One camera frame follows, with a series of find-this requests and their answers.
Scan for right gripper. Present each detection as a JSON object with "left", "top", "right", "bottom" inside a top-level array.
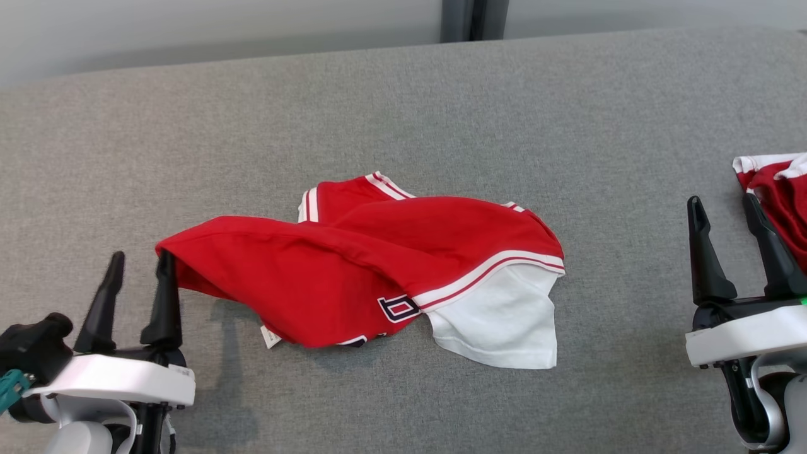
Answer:
[{"left": 685, "top": 192, "right": 807, "bottom": 368}]

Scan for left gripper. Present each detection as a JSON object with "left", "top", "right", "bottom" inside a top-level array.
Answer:
[{"left": 21, "top": 249, "right": 197, "bottom": 408}]

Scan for red shorts with white stripe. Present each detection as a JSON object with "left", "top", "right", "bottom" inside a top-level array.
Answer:
[{"left": 732, "top": 152, "right": 807, "bottom": 273}]

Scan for red and white jersey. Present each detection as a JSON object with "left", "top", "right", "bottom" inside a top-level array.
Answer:
[{"left": 155, "top": 170, "right": 566, "bottom": 371}]

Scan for teal cable connector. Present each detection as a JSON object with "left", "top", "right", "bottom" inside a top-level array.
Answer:
[{"left": 0, "top": 370, "right": 33, "bottom": 414}]

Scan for grey metal partition post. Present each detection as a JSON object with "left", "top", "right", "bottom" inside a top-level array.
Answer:
[{"left": 440, "top": 0, "right": 511, "bottom": 43}]

